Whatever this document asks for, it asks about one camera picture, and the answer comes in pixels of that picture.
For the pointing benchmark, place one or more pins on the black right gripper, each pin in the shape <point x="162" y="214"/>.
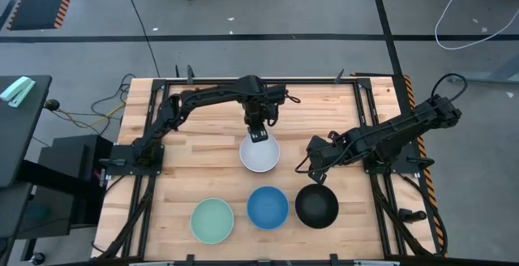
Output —
<point x="326" y="152"/>

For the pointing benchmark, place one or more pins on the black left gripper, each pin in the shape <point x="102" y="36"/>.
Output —
<point x="259" y="114"/>

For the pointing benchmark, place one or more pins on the small white ribbed bowl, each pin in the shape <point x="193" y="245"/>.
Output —
<point x="259" y="156"/>

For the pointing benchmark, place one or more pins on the black bowl with white outside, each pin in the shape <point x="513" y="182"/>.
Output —
<point x="316" y="207"/>

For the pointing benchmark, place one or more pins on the blue bowl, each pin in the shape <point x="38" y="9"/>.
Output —
<point x="267" y="208"/>

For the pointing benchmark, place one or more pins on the mint green bowl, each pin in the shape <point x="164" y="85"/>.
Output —
<point x="212" y="221"/>

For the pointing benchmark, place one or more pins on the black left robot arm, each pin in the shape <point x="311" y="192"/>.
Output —
<point x="211" y="91"/>

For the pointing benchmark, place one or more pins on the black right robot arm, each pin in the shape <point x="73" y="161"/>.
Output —
<point x="397" y="132"/>

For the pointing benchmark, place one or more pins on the black table edge clamp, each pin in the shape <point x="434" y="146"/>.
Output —
<point x="190" y="260"/>
<point x="333" y="259"/>
<point x="190" y="74"/>
<point x="340" y="76"/>

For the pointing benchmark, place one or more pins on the black equipment box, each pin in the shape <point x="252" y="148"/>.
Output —
<point x="69" y="164"/>

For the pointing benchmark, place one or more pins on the grey metal stand base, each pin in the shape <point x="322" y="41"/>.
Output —
<point x="486" y="75"/>

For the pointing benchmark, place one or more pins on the round black plug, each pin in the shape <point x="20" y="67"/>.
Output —
<point x="52" y="104"/>

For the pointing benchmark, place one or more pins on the black side desk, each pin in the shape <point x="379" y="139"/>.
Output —
<point x="20" y="144"/>

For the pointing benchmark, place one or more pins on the mint green stapler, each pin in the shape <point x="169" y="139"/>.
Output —
<point x="17" y="91"/>

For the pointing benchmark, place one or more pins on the black caster wheel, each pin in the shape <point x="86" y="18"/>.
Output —
<point x="37" y="258"/>

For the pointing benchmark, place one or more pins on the black aluminium rig frame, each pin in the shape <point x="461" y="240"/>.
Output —
<point x="308" y="81"/>

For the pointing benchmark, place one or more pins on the silver aluminium bracket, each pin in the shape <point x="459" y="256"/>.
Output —
<point x="152" y="263"/>
<point x="377" y="263"/>

